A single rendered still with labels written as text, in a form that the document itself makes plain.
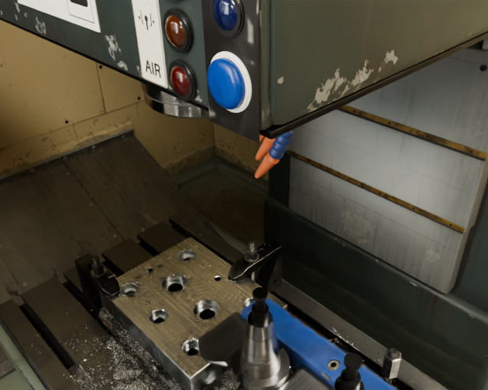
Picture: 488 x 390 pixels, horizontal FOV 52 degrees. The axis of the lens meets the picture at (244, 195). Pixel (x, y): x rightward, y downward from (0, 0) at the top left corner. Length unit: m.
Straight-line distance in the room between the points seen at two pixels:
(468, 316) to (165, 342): 0.64
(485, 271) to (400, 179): 0.25
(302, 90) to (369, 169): 0.81
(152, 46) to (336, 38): 0.13
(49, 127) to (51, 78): 0.16
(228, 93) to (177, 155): 1.79
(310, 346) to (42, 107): 1.32
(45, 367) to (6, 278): 0.55
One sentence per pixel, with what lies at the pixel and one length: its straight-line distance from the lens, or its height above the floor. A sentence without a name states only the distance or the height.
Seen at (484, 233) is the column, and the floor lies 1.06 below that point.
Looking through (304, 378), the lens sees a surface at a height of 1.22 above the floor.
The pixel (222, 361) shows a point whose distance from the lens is 0.58.
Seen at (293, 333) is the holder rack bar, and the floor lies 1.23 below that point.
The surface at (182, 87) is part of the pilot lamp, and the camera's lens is 0.34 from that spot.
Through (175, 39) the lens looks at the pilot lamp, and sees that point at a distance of 0.33.
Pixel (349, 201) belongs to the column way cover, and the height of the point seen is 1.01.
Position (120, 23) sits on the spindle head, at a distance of 0.39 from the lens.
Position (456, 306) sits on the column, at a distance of 1.20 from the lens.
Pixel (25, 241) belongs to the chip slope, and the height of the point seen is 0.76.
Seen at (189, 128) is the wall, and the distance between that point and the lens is 2.07.
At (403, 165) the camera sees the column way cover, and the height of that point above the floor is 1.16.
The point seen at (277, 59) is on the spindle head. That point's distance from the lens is 0.29.
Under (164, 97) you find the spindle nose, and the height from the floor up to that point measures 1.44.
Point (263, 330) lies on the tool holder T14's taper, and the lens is 0.51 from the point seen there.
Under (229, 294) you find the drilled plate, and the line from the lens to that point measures 0.98.
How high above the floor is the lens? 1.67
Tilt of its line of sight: 33 degrees down
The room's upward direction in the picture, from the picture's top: 2 degrees counter-clockwise
